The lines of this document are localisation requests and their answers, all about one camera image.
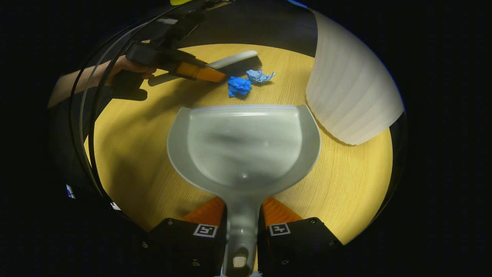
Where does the white dustpan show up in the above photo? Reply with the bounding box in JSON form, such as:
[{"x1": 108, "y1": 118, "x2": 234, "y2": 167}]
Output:
[{"x1": 166, "y1": 104, "x2": 321, "y2": 277}]

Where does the wooden desktop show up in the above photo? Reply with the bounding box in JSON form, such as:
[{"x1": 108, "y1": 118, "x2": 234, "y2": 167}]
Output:
[{"x1": 83, "y1": 43, "x2": 393, "y2": 272}]

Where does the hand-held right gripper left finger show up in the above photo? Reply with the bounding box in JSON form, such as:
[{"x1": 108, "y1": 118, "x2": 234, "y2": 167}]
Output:
[{"x1": 140, "y1": 196, "x2": 228, "y2": 277}]

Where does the small white broom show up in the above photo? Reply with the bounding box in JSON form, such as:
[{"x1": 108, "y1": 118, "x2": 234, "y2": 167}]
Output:
[{"x1": 206, "y1": 50, "x2": 264, "y2": 76}]

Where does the light blue paper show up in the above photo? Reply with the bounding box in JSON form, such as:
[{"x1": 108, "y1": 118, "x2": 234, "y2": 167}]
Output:
[{"x1": 246, "y1": 69, "x2": 276, "y2": 84}]

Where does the dark blue paper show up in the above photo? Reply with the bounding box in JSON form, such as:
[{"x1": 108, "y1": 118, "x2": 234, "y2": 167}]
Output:
[{"x1": 228, "y1": 76, "x2": 253, "y2": 97}]

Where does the white garbage bin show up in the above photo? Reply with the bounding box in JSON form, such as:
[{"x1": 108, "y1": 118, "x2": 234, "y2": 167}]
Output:
[{"x1": 306, "y1": 10, "x2": 405, "y2": 146}]

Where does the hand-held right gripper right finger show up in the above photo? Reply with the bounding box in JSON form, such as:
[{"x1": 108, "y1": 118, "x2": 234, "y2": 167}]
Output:
[{"x1": 257, "y1": 196, "x2": 343, "y2": 277}]

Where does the black cable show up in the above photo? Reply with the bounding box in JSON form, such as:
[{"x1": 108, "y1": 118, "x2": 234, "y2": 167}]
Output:
[
  {"x1": 79, "y1": 38, "x2": 127, "y2": 208},
  {"x1": 68, "y1": 15, "x2": 173, "y2": 220}
]

